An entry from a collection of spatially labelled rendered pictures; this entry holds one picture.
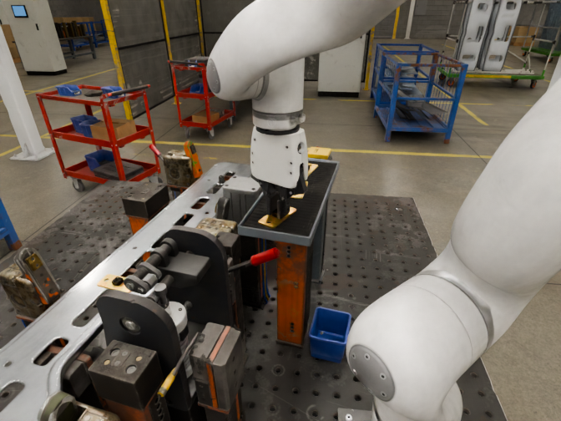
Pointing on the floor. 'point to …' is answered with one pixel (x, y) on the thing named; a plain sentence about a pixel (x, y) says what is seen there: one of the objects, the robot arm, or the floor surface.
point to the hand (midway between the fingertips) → (278, 205)
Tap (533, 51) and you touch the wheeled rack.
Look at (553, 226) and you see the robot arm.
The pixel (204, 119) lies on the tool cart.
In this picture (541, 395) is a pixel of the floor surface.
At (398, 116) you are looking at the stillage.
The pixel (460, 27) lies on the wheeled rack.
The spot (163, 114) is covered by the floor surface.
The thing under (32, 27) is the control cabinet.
